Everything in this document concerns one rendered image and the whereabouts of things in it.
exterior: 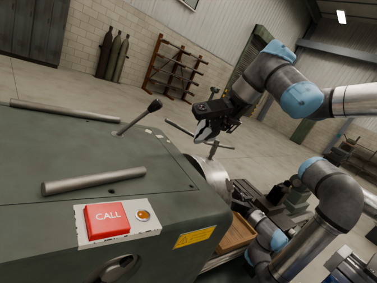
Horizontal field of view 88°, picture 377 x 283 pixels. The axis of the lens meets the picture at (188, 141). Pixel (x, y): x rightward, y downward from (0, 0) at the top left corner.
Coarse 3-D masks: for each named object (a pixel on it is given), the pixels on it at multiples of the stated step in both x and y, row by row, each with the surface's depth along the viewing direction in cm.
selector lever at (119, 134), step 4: (144, 112) 58; (148, 112) 58; (140, 116) 58; (144, 116) 58; (136, 120) 58; (128, 124) 59; (132, 124) 59; (124, 128) 59; (128, 128) 59; (112, 132) 60; (116, 132) 61; (120, 132) 59; (116, 136) 58; (120, 136) 59
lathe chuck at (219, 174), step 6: (198, 156) 76; (204, 156) 79; (210, 162) 75; (216, 162) 77; (210, 168) 72; (216, 168) 74; (222, 168) 76; (216, 174) 71; (222, 174) 73; (216, 180) 70; (222, 180) 72; (216, 186) 68; (222, 186) 70; (222, 192) 70; (228, 192) 72; (222, 198) 69; (228, 198) 72; (228, 204) 72
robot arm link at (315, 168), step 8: (312, 160) 70; (320, 160) 68; (304, 168) 70; (312, 168) 66; (320, 168) 64; (328, 168) 63; (336, 168) 63; (304, 176) 69; (312, 176) 65; (320, 176) 62; (328, 176) 60; (304, 184) 71; (312, 184) 64; (312, 192) 65; (368, 192) 69; (368, 200) 67; (376, 200) 68; (368, 208) 68; (376, 208) 68; (368, 216) 71; (376, 216) 69; (376, 224) 76
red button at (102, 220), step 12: (96, 204) 32; (108, 204) 33; (120, 204) 34; (84, 216) 31; (96, 216) 30; (108, 216) 31; (120, 216) 32; (96, 228) 29; (108, 228) 29; (120, 228) 30
